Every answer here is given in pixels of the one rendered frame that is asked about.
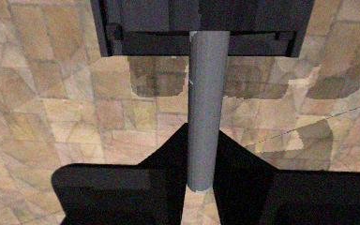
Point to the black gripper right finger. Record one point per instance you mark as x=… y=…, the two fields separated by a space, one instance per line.
x=249 y=190

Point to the grey metal shaft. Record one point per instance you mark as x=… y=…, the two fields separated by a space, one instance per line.
x=208 y=53

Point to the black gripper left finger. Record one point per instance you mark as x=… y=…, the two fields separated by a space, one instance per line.
x=157 y=185

